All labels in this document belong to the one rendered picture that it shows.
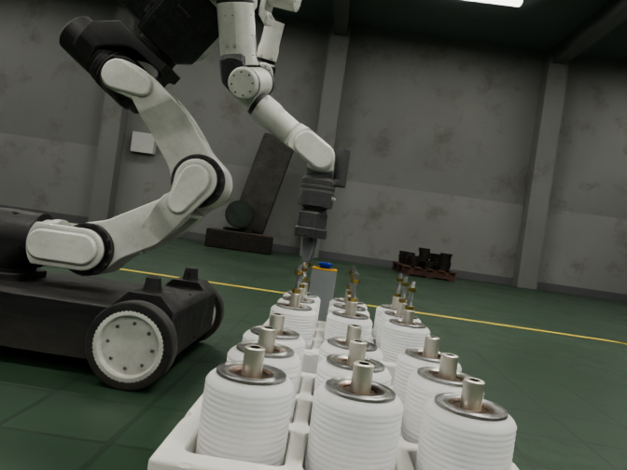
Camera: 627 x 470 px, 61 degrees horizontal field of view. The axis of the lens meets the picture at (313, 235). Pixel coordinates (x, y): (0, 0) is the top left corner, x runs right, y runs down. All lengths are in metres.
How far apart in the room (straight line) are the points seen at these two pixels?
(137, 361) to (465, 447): 0.87
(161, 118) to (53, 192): 8.37
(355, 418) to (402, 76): 8.66
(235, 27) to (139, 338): 0.76
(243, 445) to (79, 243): 1.03
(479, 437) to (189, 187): 1.03
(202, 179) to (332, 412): 0.95
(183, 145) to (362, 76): 7.67
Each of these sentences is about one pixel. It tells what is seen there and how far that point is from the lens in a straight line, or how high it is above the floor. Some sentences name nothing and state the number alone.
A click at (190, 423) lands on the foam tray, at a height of 0.18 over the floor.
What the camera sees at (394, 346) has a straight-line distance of 1.09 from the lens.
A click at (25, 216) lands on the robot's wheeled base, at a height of 0.34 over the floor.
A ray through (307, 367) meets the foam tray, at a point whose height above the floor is 0.15.
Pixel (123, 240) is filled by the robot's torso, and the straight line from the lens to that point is 1.52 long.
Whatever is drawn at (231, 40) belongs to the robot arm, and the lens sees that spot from 1.37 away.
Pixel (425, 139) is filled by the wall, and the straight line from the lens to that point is 8.93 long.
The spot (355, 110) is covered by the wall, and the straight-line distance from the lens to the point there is 8.91.
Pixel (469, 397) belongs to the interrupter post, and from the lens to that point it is 0.61.
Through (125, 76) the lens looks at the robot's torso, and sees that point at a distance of 1.54.
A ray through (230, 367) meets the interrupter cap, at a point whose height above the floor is 0.25.
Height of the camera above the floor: 0.41
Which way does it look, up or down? level
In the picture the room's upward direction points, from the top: 8 degrees clockwise
